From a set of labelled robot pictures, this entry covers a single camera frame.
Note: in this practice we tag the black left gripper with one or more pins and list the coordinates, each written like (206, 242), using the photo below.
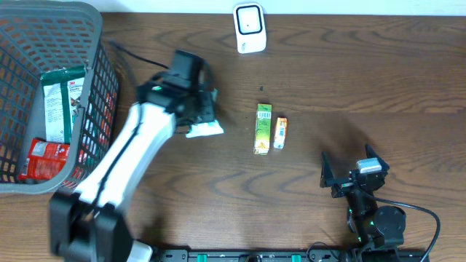
(206, 112)

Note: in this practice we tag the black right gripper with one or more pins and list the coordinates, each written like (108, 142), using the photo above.
(328, 177)

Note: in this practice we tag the white teal wipes packet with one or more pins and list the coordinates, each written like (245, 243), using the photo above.
(205, 129)

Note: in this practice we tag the green snack box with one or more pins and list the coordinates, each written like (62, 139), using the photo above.
(263, 129)

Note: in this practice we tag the small orange candy box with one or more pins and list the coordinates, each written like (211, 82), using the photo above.
(280, 132)

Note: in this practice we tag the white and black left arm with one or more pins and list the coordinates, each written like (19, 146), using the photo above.
(89, 223)

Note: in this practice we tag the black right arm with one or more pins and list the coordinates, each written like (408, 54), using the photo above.
(379, 229)

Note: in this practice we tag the green white 3M packet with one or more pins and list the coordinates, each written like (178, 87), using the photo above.
(62, 91)

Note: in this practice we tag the grey plastic mesh basket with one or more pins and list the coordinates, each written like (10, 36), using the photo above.
(41, 36)

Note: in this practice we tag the red snack packet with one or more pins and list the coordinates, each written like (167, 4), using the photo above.
(44, 160)

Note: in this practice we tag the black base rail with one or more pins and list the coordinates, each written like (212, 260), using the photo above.
(316, 254)

